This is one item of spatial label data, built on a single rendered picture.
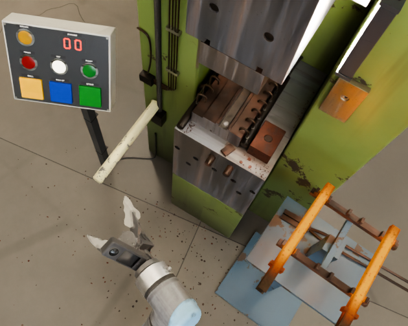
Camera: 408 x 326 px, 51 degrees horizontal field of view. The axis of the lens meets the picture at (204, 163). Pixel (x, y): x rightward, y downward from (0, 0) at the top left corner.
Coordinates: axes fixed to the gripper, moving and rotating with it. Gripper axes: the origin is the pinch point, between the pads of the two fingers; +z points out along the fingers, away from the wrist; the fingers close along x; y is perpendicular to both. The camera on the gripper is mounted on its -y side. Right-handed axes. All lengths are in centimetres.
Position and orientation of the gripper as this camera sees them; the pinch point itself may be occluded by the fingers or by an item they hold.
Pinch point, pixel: (103, 214)
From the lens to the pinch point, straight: 117.9
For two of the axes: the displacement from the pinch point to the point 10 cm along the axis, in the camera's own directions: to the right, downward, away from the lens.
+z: -6.1, -6.5, 4.5
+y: 3.7, 2.7, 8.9
